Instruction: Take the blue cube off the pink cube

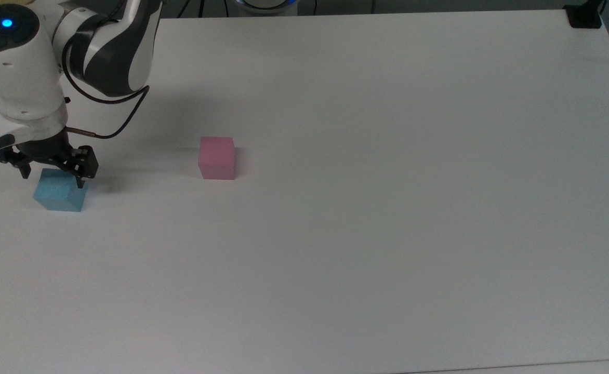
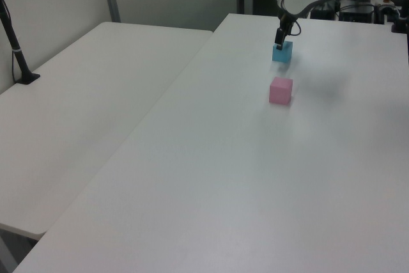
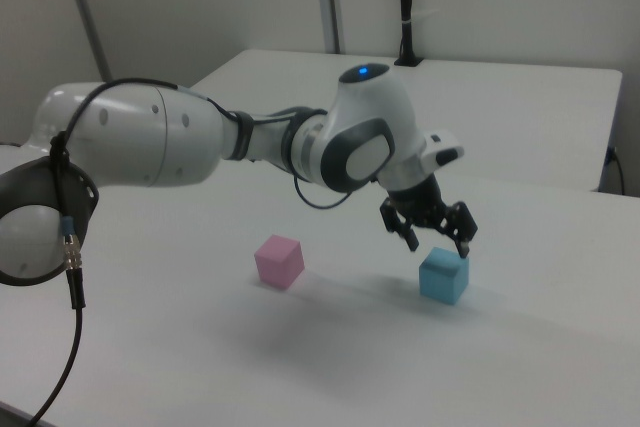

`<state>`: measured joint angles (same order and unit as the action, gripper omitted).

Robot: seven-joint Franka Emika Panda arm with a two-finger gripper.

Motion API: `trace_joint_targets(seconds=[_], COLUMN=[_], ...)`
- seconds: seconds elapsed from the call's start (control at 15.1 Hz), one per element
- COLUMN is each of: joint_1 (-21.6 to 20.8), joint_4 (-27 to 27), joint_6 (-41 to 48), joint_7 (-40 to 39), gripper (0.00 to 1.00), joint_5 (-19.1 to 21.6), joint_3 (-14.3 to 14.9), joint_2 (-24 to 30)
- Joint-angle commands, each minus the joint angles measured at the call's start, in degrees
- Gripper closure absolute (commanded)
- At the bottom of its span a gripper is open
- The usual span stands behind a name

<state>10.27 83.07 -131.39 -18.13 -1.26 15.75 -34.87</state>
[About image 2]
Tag black electronics box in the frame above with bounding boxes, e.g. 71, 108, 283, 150
338, 3, 375, 24

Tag blue foam cube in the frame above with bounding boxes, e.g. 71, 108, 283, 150
272, 40, 294, 63

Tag white side table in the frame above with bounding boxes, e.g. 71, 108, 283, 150
0, 21, 214, 236

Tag black clamp mount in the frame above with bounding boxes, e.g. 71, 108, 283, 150
390, 0, 409, 34

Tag pink foam cube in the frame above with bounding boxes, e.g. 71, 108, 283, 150
268, 76, 294, 106

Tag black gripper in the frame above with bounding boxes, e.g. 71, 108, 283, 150
274, 10, 295, 51

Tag black pole stand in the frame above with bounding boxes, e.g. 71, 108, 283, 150
0, 0, 42, 86

